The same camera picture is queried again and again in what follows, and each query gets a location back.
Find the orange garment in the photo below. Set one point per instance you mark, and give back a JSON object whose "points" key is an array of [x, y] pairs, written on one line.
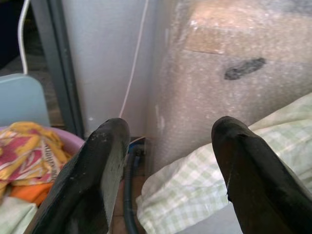
{"points": [[34, 192]]}

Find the pale green cloth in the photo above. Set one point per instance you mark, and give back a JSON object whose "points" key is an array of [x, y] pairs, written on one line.
{"points": [[13, 214]]}

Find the light blue plastic chair back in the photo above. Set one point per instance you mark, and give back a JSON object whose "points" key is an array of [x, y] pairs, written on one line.
{"points": [[20, 100]]}

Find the grey metal door frame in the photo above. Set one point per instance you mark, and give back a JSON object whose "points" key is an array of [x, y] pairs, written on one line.
{"points": [[62, 65]]}

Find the pink plastic laundry basin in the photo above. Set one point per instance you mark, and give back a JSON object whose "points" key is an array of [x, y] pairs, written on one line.
{"points": [[70, 140]]}

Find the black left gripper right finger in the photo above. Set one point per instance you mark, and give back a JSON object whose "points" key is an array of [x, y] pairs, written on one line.
{"points": [[256, 175]]}

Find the green white checked cloth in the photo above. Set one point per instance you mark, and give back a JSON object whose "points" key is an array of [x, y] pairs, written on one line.
{"points": [[185, 180]]}

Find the yellow pink patterned garment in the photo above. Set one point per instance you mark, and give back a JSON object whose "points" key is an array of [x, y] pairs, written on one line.
{"points": [[26, 153]]}

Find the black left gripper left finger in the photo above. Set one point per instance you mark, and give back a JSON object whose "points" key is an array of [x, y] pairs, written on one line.
{"points": [[83, 175]]}

